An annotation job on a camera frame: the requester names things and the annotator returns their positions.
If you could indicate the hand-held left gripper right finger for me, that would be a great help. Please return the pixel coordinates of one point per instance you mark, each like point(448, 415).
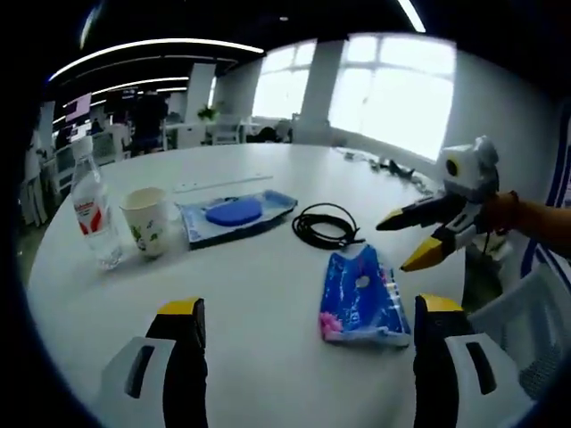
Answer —
point(432, 383)

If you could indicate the long ceiling light strip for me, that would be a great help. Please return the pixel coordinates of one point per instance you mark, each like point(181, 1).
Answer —
point(178, 43)

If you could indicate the grey mesh chair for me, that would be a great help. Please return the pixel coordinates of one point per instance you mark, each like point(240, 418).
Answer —
point(526, 325)

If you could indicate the white paper cup item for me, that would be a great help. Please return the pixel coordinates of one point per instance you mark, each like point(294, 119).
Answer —
point(147, 223)

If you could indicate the blue pad package item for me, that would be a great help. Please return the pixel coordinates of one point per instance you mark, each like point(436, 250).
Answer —
point(234, 216)

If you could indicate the white table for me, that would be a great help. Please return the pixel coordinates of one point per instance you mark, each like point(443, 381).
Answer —
point(250, 285)

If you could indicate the narrow bright window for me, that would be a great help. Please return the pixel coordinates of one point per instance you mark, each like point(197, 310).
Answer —
point(283, 80)

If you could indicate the pile of small dark tools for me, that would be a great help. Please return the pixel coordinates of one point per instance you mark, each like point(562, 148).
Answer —
point(394, 168)

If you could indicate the clear water bottle item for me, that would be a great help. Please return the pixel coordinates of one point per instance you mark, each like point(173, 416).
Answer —
point(91, 214)

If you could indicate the blue tissue packet item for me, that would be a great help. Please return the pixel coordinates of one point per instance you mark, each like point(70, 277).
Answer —
point(361, 298)

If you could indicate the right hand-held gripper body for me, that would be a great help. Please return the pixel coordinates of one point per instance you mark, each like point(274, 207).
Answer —
point(473, 171)

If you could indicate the person's right hand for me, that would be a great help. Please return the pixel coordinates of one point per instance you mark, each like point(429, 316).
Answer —
point(499, 214)

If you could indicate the pink wall screen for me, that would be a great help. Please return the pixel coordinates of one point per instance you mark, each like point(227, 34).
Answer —
point(79, 106)

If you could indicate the large bright window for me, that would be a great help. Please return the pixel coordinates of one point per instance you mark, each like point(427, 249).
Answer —
point(397, 93)

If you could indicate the row of white office chairs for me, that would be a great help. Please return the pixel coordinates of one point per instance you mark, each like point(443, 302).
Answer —
point(105, 149)

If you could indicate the green potted plant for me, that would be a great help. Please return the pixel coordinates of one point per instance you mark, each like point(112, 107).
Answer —
point(209, 112)

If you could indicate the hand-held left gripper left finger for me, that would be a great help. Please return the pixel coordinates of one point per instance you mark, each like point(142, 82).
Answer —
point(187, 383)

